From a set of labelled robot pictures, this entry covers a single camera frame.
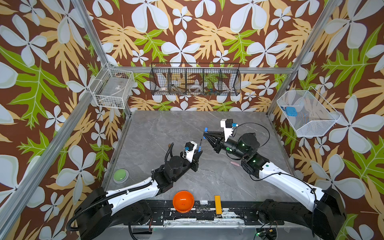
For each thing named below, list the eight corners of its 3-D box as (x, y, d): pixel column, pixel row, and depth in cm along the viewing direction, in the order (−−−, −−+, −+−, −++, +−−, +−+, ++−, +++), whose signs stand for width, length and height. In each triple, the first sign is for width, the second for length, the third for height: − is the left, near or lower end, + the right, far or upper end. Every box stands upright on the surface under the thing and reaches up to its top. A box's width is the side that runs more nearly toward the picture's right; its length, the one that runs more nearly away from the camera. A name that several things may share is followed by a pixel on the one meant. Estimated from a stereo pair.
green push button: (112, 183, 87) (110, 181, 85) (116, 170, 92) (115, 168, 90) (127, 183, 87) (125, 181, 85) (130, 170, 92) (129, 168, 90)
